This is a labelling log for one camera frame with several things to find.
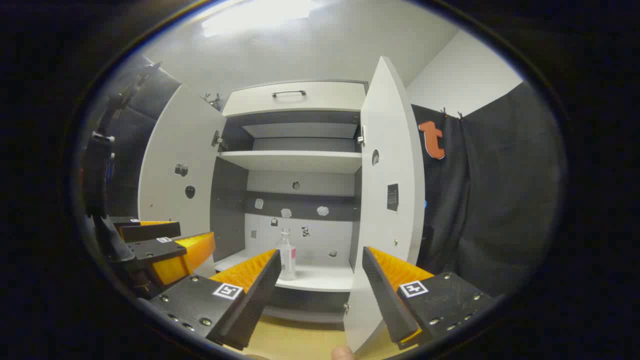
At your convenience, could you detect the ceiling light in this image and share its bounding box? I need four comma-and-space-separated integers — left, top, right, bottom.
201, 0, 313, 38

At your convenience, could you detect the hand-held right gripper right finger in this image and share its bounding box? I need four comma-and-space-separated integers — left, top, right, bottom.
362, 246, 496, 351

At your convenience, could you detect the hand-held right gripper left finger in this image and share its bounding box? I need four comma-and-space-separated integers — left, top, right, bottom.
150, 248, 282, 351

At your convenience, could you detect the black backdrop cloth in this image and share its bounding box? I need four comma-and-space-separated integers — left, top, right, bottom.
410, 82, 568, 301
82, 52, 223, 218

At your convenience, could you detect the white cabinet door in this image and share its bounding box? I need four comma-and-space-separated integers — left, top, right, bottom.
343, 56, 426, 355
137, 84, 228, 278

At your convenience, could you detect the white cabinet shelf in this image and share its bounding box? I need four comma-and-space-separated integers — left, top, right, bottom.
218, 150, 362, 174

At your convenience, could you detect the white drawer with black handle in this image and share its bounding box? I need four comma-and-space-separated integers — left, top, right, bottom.
221, 81, 367, 118

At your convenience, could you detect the clear plastic bottle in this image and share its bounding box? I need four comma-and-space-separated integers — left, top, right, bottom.
276, 228, 297, 282

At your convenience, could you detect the white cabinet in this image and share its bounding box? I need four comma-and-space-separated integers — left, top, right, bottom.
210, 80, 371, 323

